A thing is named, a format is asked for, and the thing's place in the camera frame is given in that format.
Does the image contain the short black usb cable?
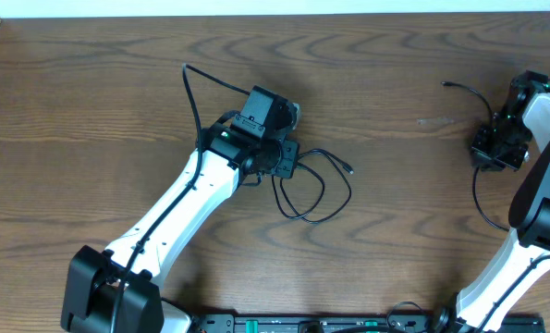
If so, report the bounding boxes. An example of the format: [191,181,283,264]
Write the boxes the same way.
[270,148,355,225]

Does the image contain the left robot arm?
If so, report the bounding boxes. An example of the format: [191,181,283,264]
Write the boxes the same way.
[60,86,301,332]

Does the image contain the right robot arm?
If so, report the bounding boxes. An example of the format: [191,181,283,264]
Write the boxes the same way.
[429,70,550,332]

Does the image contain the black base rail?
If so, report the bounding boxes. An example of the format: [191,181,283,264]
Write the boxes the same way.
[163,300,548,333]

